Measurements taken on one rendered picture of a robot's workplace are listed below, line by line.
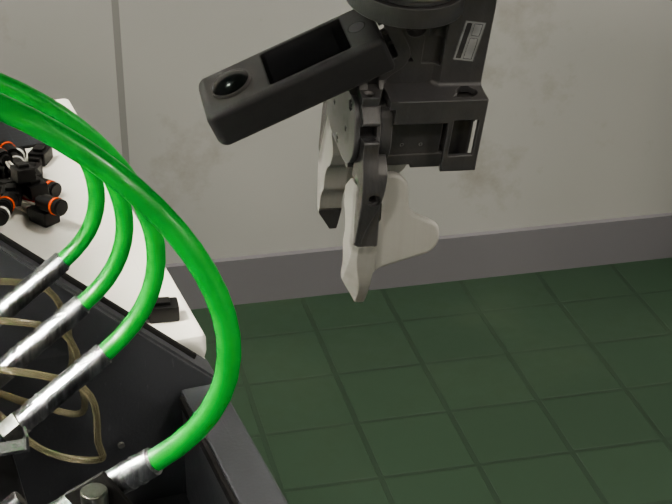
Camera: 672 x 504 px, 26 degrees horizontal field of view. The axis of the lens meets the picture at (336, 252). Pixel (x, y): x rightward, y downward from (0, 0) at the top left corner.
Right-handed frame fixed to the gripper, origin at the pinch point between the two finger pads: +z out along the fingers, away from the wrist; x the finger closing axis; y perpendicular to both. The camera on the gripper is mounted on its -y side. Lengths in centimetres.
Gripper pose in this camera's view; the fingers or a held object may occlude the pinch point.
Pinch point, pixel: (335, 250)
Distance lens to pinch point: 96.5
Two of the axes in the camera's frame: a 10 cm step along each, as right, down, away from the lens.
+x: -2.2, -6.2, 7.5
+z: -1.1, 7.8, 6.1
